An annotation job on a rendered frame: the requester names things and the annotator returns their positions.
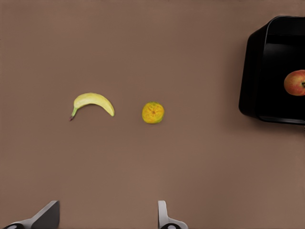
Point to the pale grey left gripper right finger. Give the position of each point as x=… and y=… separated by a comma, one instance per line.
x=163, y=214

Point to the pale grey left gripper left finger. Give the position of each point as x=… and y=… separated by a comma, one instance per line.
x=45, y=216

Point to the yellow-orange mandarin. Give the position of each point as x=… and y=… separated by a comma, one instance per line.
x=153, y=112

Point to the yellow banana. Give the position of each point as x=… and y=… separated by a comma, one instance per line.
x=95, y=100

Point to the black plastic bin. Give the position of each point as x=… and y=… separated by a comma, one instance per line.
x=257, y=71

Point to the red yellow apple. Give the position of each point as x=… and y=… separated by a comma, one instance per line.
x=294, y=83

